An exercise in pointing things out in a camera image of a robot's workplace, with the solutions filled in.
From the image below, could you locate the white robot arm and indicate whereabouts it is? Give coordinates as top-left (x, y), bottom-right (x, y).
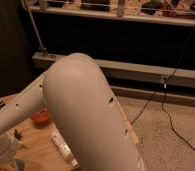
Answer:
top-left (0, 53), bottom-right (148, 171)

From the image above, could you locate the cluttered background shelf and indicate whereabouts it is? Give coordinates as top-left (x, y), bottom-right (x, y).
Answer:
top-left (25, 0), bottom-right (195, 27)

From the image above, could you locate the orange toy carrot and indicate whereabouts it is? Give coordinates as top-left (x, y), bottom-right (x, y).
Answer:
top-left (14, 129), bottom-right (23, 140)

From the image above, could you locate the white tube of cream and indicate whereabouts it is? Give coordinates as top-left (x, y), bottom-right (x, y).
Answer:
top-left (51, 130), bottom-right (79, 168)

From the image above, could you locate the black floor cable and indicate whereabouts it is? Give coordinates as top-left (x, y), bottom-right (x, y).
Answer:
top-left (129, 26), bottom-right (195, 171)

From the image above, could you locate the red ceramic bowl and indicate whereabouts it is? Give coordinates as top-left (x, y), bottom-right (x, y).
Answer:
top-left (31, 109), bottom-right (51, 123)

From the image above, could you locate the black rectangular stapler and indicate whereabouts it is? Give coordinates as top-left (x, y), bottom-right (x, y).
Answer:
top-left (0, 101), bottom-right (6, 109)

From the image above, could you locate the thin metal pole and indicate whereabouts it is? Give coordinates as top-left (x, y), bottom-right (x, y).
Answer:
top-left (24, 0), bottom-right (47, 55)

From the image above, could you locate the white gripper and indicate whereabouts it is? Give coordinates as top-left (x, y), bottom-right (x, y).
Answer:
top-left (0, 134), bottom-right (20, 163)

